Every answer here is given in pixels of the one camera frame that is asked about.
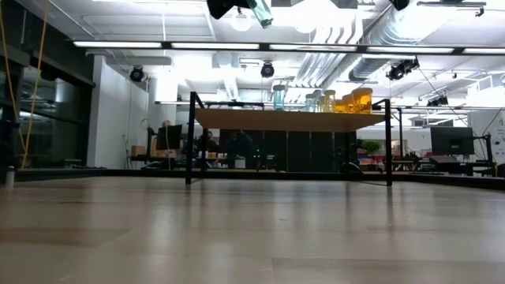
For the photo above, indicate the small black monitor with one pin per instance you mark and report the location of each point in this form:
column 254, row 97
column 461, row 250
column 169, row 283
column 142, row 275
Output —
column 169, row 137

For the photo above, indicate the black partition panels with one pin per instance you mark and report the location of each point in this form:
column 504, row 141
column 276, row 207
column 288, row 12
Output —
column 300, row 152

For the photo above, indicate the black ceiling spotlight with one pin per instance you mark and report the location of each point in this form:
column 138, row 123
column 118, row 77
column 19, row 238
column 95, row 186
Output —
column 438, row 101
column 402, row 69
column 137, row 74
column 267, row 69

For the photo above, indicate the cardboard box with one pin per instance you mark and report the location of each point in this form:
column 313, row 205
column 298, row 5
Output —
column 138, row 151

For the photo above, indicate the wooden shelf black metal legs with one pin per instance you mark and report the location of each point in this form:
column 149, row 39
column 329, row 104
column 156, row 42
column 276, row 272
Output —
column 284, row 120

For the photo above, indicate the clear bottle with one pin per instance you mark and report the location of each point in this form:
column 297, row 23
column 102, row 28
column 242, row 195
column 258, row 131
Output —
column 310, row 104

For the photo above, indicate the round white ceiling lamp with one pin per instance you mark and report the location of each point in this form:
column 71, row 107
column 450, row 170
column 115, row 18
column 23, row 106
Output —
column 241, row 21

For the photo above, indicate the small white pot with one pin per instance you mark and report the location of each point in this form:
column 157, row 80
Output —
column 240, row 163

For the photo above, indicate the black bar with LED strips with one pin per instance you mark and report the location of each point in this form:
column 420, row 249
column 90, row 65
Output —
column 118, row 44

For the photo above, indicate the small white grey cylinder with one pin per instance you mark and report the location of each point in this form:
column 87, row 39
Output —
column 10, row 176

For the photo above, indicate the green leafy plant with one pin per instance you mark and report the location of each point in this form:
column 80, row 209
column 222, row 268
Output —
column 371, row 146

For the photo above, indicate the orange medicine bottle white cap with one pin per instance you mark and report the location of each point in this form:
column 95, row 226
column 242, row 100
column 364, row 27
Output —
column 338, row 107
column 348, row 104

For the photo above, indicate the black metal table frame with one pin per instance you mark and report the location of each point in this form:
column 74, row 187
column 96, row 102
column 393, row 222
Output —
column 256, row 176

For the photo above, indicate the orange bottle with pink label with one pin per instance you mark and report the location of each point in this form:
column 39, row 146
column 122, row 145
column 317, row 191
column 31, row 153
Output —
column 362, row 101

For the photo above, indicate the person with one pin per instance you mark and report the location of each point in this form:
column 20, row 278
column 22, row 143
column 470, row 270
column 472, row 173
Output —
column 210, row 138
column 167, row 122

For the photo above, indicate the silver ventilation duct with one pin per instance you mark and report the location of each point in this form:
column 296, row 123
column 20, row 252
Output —
column 378, row 67

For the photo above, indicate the black ceiling track fixture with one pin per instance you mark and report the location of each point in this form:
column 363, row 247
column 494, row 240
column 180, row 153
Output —
column 450, row 3

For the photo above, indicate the large black monitor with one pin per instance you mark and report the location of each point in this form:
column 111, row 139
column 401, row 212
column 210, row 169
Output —
column 451, row 140

